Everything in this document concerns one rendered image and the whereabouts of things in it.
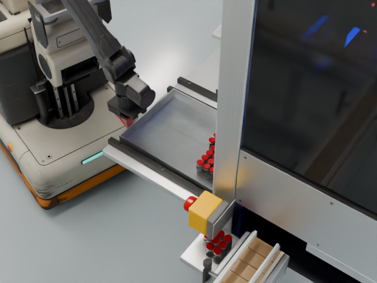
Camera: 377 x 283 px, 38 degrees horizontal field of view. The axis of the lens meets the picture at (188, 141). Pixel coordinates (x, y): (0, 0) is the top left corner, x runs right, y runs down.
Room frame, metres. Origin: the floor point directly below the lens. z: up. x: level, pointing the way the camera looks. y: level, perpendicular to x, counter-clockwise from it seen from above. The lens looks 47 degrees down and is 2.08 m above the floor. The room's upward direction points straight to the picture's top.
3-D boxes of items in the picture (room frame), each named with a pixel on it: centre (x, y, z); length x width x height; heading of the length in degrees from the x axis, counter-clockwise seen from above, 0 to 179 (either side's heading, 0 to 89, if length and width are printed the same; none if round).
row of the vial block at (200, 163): (1.05, -0.08, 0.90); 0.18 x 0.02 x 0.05; 143
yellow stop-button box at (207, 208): (0.76, -0.05, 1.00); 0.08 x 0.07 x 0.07; 54
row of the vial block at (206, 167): (1.03, -0.10, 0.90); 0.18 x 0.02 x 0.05; 143
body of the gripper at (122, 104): (1.15, 0.18, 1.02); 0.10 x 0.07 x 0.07; 54
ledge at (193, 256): (0.73, -0.07, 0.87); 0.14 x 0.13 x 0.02; 54
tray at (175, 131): (1.10, -0.01, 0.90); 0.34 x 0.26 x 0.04; 53
